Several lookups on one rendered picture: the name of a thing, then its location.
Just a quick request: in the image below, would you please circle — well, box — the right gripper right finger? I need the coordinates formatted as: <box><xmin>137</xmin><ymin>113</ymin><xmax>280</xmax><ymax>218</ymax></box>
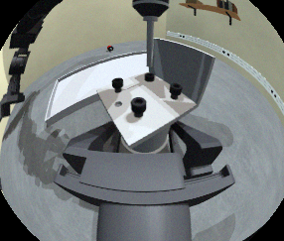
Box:
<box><xmin>168</xmin><ymin>121</ymin><xmax>222</xmax><ymax>173</ymax></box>

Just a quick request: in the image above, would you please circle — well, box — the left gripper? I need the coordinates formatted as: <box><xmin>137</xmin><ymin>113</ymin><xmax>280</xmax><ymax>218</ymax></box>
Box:
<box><xmin>28</xmin><ymin>0</ymin><xmax>63</xmax><ymax>18</ymax></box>

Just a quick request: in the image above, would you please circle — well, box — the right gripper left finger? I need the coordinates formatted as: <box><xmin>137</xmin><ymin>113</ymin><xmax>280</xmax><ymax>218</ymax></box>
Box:
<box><xmin>68</xmin><ymin>120</ymin><xmax>121</xmax><ymax>153</ymax></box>

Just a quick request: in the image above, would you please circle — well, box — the white l-shaped bracket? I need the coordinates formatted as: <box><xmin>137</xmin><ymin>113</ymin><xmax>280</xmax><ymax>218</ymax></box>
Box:
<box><xmin>96</xmin><ymin>38</ymin><xmax>215</xmax><ymax>150</ymax></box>

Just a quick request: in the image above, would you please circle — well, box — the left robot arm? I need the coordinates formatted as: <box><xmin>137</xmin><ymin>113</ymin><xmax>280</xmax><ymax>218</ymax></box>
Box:
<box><xmin>3</xmin><ymin>9</ymin><xmax>52</xmax><ymax>98</ymax></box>

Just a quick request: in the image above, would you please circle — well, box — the grey cylinder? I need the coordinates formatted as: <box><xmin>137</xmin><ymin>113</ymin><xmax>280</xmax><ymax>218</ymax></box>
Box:
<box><xmin>121</xmin><ymin>126</ymin><xmax>171</xmax><ymax>154</ymax></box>

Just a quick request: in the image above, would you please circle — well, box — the white shallow rectangular tray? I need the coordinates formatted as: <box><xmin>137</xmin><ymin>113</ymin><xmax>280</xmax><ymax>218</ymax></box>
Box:
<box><xmin>46</xmin><ymin>51</ymin><xmax>149</xmax><ymax>125</ymax></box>

